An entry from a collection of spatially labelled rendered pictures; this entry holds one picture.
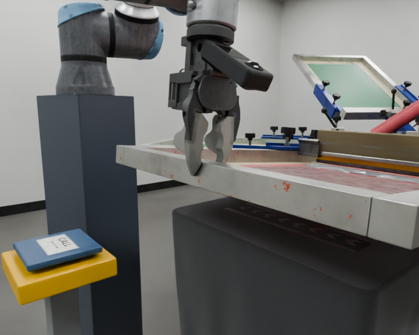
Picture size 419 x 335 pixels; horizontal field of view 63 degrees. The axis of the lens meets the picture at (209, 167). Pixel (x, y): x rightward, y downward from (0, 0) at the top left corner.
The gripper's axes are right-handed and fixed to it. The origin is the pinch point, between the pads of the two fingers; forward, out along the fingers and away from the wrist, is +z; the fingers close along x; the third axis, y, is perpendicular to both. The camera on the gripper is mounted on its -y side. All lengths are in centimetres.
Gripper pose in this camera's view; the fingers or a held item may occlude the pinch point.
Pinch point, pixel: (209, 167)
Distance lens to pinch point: 51.4
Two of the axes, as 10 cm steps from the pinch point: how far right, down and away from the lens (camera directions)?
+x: -7.7, 0.1, -6.3
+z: -0.8, 9.9, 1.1
